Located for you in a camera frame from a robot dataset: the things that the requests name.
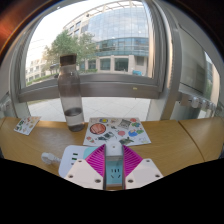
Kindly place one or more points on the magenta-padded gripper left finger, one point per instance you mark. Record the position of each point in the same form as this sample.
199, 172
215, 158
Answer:
83, 173

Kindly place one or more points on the grey window frame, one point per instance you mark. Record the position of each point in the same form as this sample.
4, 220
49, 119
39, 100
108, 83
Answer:
110, 88

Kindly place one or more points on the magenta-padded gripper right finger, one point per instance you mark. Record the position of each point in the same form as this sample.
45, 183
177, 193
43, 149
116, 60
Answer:
143, 171

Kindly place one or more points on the clear water bottle dark cap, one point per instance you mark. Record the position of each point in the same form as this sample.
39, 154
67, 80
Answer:
70, 96

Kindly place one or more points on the white rail with knobs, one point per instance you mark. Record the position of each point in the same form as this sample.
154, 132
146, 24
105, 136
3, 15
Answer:
195, 101
5, 105

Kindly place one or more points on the blue car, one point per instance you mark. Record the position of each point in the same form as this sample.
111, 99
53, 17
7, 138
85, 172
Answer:
137, 72

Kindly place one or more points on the green tree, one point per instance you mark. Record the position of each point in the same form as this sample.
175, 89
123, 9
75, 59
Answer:
66, 50

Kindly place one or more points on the glass office building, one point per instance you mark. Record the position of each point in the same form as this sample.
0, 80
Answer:
120, 30

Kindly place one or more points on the sticker sheet with red circle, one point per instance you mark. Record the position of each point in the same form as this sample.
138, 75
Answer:
116, 131

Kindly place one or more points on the sticker sheet with green stickers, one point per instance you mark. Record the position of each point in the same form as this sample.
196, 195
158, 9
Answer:
26, 125

